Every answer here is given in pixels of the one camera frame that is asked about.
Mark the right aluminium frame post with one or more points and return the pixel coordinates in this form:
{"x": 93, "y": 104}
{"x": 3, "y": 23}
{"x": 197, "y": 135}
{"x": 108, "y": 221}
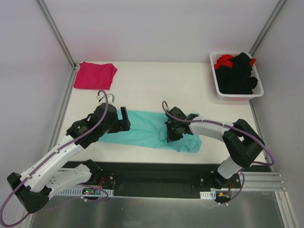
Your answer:
{"x": 267, "y": 26}

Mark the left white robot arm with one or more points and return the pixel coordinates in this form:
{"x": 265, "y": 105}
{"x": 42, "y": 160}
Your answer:
{"x": 37, "y": 185}

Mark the left aluminium frame post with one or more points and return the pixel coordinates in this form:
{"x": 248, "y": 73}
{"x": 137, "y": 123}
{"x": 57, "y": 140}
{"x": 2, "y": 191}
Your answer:
{"x": 54, "y": 29}

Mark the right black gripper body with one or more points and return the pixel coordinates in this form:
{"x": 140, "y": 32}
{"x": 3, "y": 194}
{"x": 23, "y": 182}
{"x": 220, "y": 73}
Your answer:
{"x": 171, "y": 131}

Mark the left grey cable duct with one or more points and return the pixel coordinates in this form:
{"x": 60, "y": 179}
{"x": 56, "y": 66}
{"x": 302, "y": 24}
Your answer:
{"x": 82, "y": 191}

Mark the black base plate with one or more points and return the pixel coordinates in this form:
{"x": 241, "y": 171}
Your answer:
{"x": 154, "y": 180}

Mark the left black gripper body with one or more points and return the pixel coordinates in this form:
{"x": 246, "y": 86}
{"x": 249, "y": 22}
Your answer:
{"x": 122, "y": 119}

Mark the aluminium frame post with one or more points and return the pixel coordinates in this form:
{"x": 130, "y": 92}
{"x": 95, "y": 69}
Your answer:
{"x": 54, "y": 29}
{"x": 267, "y": 26}

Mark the folded pink t shirt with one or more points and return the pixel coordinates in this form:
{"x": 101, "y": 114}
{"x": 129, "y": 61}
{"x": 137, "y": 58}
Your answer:
{"x": 92, "y": 76}

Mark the grey cable duct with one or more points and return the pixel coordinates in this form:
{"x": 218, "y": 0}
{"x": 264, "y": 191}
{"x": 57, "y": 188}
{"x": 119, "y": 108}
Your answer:
{"x": 207, "y": 195}
{"x": 82, "y": 191}

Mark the red t shirt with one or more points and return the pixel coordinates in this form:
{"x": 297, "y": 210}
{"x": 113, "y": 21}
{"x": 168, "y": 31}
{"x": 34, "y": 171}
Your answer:
{"x": 224, "y": 60}

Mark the teal t shirt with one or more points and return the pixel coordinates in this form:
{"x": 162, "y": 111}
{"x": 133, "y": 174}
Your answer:
{"x": 148, "y": 129}

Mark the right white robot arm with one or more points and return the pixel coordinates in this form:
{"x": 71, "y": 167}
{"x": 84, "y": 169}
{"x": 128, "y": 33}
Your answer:
{"x": 241, "y": 141}

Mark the aluminium front rail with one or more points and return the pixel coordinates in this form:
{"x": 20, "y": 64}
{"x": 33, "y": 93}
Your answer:
{"x": 264, "y": 181}

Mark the right grey cable duct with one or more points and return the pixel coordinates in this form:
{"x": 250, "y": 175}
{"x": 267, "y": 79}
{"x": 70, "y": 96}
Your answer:
{"x": 207, "y": 195}

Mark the black t shirt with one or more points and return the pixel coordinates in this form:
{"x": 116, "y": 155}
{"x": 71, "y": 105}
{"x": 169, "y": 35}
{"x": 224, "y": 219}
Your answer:
{"x": 237, "y": 80}

